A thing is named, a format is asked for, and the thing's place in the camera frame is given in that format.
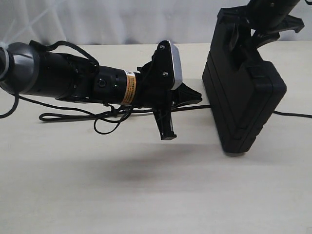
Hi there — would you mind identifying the black plastic carrying case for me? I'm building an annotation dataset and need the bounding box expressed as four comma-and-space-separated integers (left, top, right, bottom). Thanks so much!
201, 7, 288, 155

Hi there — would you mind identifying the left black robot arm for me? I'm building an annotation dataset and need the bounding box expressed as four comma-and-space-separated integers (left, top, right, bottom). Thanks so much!
0, 40, 202, 140

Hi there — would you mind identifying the white backdrop curtain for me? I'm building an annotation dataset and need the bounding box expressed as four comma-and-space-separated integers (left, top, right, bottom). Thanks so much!
0, 0, 312, 47

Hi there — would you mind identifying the black cord with knot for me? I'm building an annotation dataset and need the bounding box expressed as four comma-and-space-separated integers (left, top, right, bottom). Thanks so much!
39, 103, 312, 122

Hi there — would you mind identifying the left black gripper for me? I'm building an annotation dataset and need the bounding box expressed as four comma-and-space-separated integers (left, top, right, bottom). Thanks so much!
135, 62, 203, 141

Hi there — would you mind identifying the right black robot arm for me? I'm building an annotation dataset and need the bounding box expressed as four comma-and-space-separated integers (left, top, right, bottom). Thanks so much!
217, 0, 305, 51

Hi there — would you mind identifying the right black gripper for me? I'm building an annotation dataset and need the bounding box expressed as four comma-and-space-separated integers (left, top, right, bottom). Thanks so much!
218, 6, 305, 53

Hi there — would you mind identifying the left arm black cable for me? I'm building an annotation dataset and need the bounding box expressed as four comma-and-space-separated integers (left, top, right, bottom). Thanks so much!
0, 40, 137, 135

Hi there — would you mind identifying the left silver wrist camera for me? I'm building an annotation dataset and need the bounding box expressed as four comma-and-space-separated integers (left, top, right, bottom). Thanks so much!
151, 40, 183, 90

